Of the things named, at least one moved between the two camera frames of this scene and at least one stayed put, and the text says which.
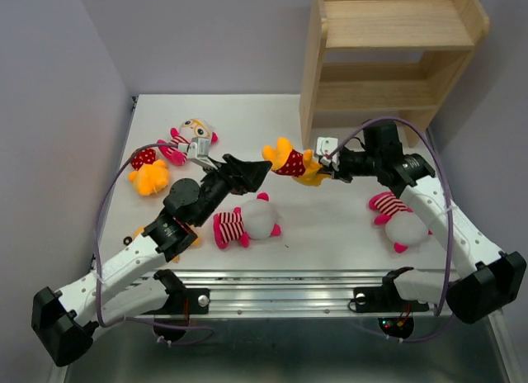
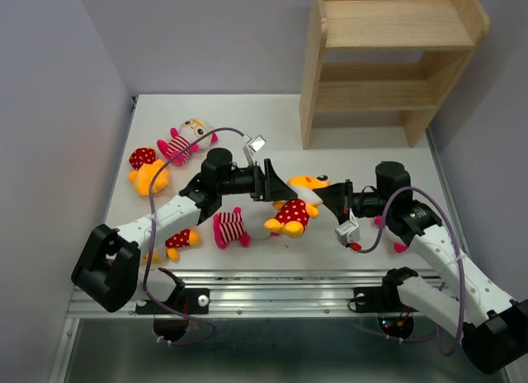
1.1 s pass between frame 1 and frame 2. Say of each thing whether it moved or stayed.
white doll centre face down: stayed
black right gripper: moved
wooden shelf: stayed
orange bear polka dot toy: moved
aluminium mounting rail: stayed
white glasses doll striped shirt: stayed
